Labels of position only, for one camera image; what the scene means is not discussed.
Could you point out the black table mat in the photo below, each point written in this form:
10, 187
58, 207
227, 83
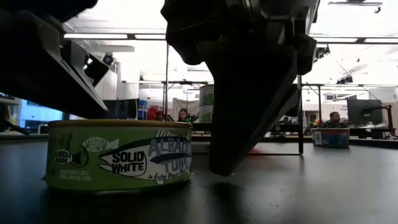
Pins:
311, 186

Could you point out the green tuna can gold lid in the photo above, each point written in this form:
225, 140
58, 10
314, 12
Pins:
93, 155
206, 95

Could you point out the black computer monitor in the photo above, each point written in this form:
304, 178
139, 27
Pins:
363, 111

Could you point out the ceiling light strip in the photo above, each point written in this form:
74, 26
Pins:
99, 36
342, 40

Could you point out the white hanging banner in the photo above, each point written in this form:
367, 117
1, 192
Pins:
193, 105

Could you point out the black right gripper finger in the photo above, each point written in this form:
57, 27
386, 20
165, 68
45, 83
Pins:
242, 109

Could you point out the blue tuna can silver lid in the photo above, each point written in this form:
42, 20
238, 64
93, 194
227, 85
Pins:
330, 138

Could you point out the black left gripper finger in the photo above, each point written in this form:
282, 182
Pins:
96, 70
37, 71

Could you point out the blue storage bins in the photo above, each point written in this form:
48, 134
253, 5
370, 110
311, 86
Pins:
142, 110

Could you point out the person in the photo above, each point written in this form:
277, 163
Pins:
183, 115
334, 119

